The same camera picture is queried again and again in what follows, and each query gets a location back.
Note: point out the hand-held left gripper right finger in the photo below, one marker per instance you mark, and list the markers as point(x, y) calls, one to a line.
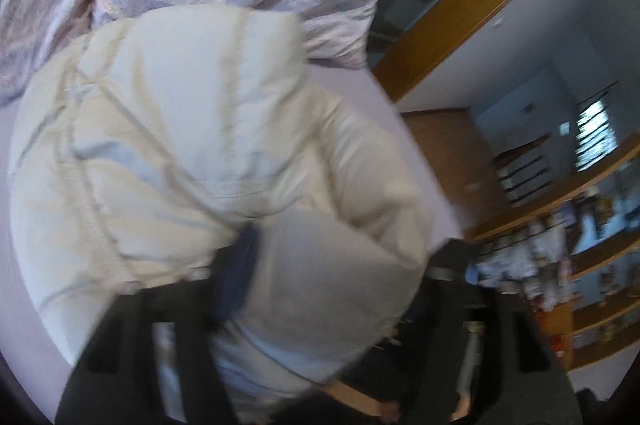
point(450, 257)

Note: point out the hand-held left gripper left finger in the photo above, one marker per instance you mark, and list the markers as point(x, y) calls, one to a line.
point(235, 265)

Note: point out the white puffer jacket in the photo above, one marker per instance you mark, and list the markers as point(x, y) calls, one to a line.
point(175, 145)

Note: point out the person's right hand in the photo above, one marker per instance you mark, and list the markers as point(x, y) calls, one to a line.
point(360, 397)

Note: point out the dark wooden slatted furniture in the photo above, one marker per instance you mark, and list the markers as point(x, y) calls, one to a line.
point(525, 172)

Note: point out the wooden shelf with clutter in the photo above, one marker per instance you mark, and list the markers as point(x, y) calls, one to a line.
point(575, 265)

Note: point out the window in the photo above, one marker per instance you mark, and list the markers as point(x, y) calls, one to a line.
point(593, 135)

